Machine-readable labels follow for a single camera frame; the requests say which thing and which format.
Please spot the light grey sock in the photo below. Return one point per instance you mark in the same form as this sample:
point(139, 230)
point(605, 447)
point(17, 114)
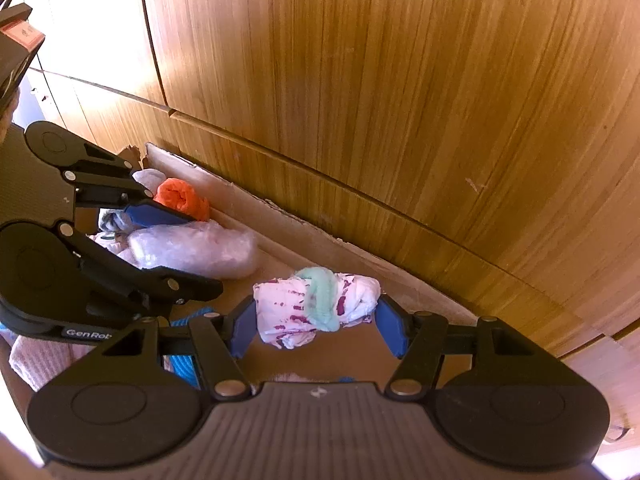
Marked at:
point(149, 180)

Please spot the cardboard box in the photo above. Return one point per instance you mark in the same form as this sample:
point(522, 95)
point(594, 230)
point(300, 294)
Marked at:
point(320, 250)

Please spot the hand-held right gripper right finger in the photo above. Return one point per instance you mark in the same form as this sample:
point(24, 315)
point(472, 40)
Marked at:
point(390, 330)

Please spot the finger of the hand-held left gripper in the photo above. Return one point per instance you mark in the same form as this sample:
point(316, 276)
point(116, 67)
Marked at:
point(155, 214)
point(165, 285)

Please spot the orange sock bundle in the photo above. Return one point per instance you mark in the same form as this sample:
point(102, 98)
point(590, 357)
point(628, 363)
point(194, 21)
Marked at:
point(181, 199)

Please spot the white patterned sock roll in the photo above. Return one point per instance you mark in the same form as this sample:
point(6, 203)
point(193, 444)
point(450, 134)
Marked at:
point(300, 305)

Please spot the clear plastic socks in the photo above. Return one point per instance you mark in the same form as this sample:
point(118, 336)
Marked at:
point(192, 252)

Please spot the beige knit sock bundle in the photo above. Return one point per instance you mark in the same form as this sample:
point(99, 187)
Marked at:
point(42, 360)

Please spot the pink fluffy sock roll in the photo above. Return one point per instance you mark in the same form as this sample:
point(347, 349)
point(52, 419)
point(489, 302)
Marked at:
point(112, 246)

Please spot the wooden wardrobe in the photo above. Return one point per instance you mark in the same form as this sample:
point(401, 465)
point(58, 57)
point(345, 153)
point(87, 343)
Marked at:
point(400, 110)

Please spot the grey blue sock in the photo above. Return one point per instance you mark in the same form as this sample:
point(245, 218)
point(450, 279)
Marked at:
point(112, 221)

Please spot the blue knit sock bundle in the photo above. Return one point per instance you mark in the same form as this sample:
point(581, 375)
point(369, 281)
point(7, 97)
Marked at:
point(182, 345)

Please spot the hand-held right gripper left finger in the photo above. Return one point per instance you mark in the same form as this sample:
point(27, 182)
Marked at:
point(245, 327)

